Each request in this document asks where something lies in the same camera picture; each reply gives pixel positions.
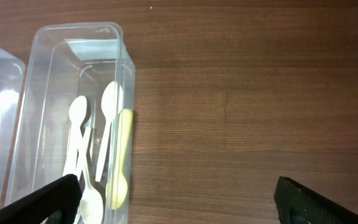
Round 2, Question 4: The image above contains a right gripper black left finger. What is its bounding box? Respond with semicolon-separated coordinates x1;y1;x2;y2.
0;174;83;224

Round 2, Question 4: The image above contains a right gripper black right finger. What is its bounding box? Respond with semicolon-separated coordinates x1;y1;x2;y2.
273;176;358;224

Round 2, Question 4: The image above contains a white spoon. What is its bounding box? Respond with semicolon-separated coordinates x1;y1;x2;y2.
95;82;123;182
63;96;88;175
75;127;91;179
76;130;104;224

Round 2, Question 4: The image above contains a yellow plastic spoon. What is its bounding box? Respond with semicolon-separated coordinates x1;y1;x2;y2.
108;108;133;210

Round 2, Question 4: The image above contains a clear container, right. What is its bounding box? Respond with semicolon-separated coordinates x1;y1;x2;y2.
6;22;135;223

